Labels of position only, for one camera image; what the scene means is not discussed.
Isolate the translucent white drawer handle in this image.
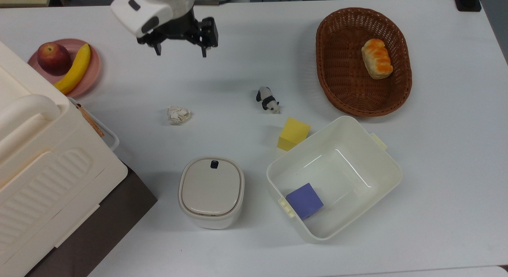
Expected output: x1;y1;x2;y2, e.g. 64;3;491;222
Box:
67;96;120;152

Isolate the small cream lidded trash can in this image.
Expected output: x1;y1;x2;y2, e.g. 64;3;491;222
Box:
178;156;245;230

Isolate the crumpled white paper ball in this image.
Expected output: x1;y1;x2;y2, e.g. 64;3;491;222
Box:
166;106;191;125

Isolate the yellow foam cube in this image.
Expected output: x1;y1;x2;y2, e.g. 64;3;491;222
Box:
277;117;311;152

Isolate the cream plastic storage box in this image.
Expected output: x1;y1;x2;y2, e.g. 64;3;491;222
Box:
0;41;129;277

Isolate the small panda figurine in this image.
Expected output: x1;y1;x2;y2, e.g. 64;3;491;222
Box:
256;87;281;114

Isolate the purple foam cube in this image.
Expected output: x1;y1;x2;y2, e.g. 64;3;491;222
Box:
286;183;324;220

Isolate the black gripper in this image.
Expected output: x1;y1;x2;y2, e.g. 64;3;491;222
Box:
137;6;219;58

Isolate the pink plate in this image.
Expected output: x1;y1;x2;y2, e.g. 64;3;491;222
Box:
27;38;102;98

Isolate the red apple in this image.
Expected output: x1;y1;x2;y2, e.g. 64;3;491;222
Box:
37;42;72;76

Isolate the toy bread loaf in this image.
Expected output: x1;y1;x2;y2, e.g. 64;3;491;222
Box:
361;38;394;80

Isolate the black clamp mount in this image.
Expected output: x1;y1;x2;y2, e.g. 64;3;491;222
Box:
452;0;483;12

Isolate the brown wicker basket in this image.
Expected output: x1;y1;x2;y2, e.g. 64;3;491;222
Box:
316;7;413;117

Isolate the dark brown drawer cabinet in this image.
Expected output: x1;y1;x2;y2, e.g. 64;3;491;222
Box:
24;162;158;277

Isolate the yellow banana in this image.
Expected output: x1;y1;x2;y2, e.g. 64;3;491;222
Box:
54;44;91;95

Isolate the white open plastic bin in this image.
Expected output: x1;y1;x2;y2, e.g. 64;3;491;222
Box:
266;115;403;243

